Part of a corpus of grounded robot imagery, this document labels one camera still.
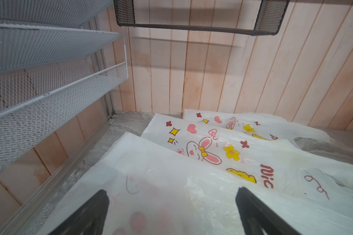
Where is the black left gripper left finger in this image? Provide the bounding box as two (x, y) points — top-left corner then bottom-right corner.
(50, 190), (109, 235)

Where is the white printed bag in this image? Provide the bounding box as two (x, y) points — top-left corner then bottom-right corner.
(183, 109), (333, 144)
(141, 114), (353, 193)

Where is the white wire mesh shelf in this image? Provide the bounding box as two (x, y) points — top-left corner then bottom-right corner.
(0, 1), (128, 171)

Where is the white printed bag middle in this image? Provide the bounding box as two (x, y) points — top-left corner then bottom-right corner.
(141, 114), (353, 193)

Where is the white printed bag back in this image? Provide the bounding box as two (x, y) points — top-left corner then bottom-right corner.
(183, 109), (333, 144)

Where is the black wire mesh basket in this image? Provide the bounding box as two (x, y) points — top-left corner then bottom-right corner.
(114, 1), (289, 36)

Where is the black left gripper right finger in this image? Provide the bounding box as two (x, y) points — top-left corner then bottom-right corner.
(235, 187), (299, 235)

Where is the white plastic bag front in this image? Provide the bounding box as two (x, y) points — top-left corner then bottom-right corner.
(39, 133), (353, 235)

